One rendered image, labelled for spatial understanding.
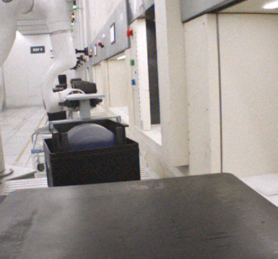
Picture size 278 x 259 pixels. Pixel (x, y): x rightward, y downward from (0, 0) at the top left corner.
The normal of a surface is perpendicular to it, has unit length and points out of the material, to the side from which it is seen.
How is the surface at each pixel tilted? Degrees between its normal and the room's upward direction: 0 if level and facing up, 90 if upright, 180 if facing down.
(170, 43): 90
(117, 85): 90
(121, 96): 90
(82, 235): 0
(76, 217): 0
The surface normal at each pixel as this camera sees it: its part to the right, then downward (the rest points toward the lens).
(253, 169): 0.19, 0.12
